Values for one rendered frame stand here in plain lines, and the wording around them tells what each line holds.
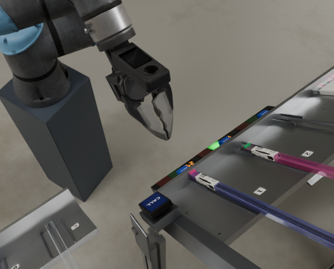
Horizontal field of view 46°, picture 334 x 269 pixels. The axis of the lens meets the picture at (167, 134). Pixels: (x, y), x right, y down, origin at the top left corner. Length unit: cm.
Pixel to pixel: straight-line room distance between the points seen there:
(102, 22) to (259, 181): 36
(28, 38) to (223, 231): 60
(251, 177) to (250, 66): 125
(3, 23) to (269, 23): 156
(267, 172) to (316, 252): 88
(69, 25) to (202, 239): 60
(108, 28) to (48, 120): 45
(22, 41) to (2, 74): 104
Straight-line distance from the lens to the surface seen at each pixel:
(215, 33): 201
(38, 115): 107
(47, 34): 96
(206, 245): 56
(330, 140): 71
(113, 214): 150
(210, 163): 76
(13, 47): 95
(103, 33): 68
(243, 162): 73
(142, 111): 70
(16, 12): 76
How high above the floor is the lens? 140
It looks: 59 degrees down
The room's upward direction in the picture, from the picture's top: straight up
